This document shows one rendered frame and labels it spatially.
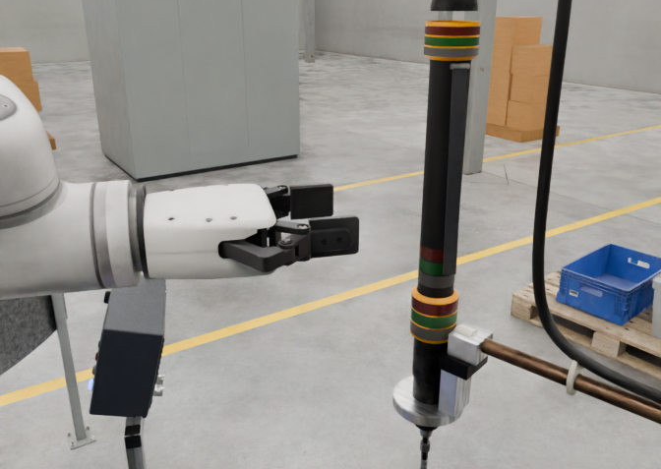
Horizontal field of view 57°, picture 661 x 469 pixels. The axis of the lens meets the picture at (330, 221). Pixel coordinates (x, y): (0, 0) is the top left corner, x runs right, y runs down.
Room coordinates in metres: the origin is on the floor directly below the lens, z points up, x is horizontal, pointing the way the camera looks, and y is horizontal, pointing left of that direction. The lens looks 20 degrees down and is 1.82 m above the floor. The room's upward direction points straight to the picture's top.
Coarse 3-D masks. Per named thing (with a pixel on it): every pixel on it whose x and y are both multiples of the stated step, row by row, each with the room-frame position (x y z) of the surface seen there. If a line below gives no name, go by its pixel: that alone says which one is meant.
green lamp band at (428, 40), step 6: (426, 36) 0.50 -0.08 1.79; (426, 42) 0.50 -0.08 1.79; (432, 42) 0.50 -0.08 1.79; (438, 42) 0.49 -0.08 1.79; (444, 42) 0.49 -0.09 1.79; (450, 42) 0.49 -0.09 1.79; (456, 42) 0.49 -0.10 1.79; (462, 42) 0.49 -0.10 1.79; (468, 42) 0.49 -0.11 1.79; (474, 42) 0.49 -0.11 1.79
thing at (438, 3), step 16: (432, 0) 0.51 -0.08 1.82; (448, 0) 0.49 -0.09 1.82; (464, 0) 0.49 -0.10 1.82; (416, 352) 0.50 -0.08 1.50; (432, 352) 0.49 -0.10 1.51; (416, 368) 0.50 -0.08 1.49; (432, 368) 0.49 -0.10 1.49; (416, 384) 0.50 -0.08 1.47; (432, 384) 0.49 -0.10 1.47; (432, 400) 0.49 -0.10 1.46
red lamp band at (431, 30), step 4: (428, 28) 0.50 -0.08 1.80; (432, 28) 0.50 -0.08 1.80; (436, 28) 0.49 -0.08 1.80; (440, 28) 0.49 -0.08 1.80; (444, 28) 0.49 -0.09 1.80; (448, 28) 0.49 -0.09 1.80; (452, 28) 0.49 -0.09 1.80; (456, 28) 0.49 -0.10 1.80; (460, 28) 0.49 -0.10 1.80; (464, 28) 0.49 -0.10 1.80; (468, 28) 0.49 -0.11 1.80; (472, 28) 0.49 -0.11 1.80; (476, 28) 0.49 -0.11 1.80; (428, 32) 0.50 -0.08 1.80; (432, 32) 0.50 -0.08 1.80; (436, 32) 0.49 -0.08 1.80; (440, 32) 0.49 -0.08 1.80; (444, 32) 0.49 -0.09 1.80; (448, 32) 0.49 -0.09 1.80; (452, 32) 0.49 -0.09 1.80; (456, 32) 0.49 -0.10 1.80; (460, 32) 0.49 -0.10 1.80; (464, 32) 0.49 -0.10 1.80; (468, 32) 0.49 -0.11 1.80; (472, 32) 0.49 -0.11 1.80; (476, 32) 0.49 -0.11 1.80
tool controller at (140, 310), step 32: (128, 288) 1.15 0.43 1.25; (160, 288) 1.19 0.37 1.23; (128, 320) 1.02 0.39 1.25; (160, 320) 1.05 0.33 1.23; (128, 352) 0.98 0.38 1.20; (160, 352) 1.01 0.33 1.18; (96, 384) 0.97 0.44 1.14; (128, 384) 0.98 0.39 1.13; (160, 384) 1.07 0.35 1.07; (128, 416) 0.98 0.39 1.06
